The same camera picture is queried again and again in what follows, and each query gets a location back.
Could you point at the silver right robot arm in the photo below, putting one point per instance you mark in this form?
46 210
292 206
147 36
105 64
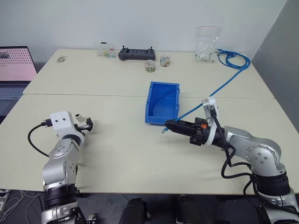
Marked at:
259 151

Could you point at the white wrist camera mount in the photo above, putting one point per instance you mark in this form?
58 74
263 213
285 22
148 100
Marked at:
211 109
61 121

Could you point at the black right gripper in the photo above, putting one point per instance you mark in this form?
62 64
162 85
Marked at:
200 131

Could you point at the blue plastic bin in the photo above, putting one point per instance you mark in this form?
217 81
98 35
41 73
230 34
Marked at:
163 109

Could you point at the white power strip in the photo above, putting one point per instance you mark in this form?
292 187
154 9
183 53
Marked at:
3 198

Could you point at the black handheld controller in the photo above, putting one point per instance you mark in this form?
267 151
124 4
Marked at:
136 54

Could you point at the dark rounded shape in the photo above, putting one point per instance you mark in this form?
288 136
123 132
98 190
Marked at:
187 210
135 211

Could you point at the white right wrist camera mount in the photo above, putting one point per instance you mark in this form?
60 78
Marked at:
211 109

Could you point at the small grey tape roll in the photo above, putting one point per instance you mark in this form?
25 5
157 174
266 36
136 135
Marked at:
61 59

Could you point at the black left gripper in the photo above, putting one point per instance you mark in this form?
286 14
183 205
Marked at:
80 129

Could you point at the clear plastic parts box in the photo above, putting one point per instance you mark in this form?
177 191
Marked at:
105 51

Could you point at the clear zip bag of couplers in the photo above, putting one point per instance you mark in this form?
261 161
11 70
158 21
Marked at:
206 46

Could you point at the open laptop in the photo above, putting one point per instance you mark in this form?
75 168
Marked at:
14 70

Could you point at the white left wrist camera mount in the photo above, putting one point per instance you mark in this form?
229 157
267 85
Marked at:
61 121

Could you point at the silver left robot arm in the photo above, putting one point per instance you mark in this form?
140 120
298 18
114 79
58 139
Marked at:
61 163

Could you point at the clear round jar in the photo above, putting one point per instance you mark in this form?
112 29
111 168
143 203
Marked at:
165 61
150 66

